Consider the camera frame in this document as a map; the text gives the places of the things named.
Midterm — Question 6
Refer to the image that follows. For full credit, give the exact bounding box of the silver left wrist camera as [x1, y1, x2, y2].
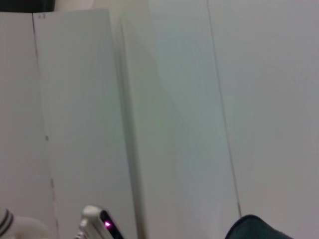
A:
[78, 204, 125, 239]

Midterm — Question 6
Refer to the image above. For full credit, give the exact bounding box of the black background object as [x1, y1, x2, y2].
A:
[0, 0, 56, 13]

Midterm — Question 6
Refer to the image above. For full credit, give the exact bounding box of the dark teal insulated bag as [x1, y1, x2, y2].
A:
[225, 214, 299, 239]

